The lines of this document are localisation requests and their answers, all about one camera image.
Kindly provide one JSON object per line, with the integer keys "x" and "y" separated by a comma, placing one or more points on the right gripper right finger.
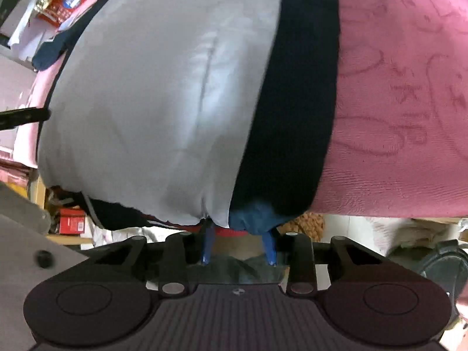
{"x": 297, "y": 251}

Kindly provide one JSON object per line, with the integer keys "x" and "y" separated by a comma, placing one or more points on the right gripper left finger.
{"x": 162, "y": 262}

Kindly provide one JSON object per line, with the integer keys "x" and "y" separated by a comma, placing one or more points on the navy white zip jacket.
{"x": 187, "y": 110}

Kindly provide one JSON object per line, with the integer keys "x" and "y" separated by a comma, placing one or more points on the pink bunny print towel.
{"x": 398, "y": 146}

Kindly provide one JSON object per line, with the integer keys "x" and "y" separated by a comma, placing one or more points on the white paper boxes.
{"x": 25, "y": 30}

